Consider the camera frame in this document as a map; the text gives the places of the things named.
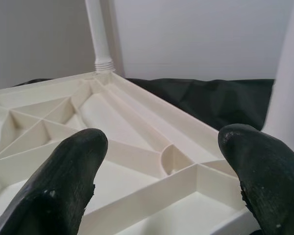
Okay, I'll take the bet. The black cloth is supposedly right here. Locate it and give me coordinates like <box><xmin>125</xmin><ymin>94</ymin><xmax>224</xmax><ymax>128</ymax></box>
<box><xmin>13</xmin><ymin>76</ymin><xmax>278</xmax><ymax>235</ymax></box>

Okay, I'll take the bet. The white plastic table leg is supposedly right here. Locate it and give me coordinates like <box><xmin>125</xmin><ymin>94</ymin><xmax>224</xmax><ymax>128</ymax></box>
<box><xmin>84</xmin><ymin>0</ymin><xmax>115</xmax><ymax>74</ymax></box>
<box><xmin>264</xmin><ymin>0</ymin><xmax>294</xmax><ymax>147</ymax></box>

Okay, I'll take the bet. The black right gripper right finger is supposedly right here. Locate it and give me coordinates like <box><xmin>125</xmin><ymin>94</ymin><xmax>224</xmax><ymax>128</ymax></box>
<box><xmin>217</xmin><ymin>123</ymin><xmax>294</xmax><ymax>235</ymax></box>

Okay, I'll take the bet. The white plastic table top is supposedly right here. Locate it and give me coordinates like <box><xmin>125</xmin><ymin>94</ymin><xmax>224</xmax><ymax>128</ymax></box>
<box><xmin>0</xmin><ymin>70</ymin><xmax>259</xmax><ymax>235</ymax></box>

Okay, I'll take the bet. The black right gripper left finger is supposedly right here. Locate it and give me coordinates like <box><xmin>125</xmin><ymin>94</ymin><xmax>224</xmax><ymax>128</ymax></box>
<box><xmin>0</xmin><ymin>128</ymin><xmax>109</xmax><ymax>235</ymax></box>

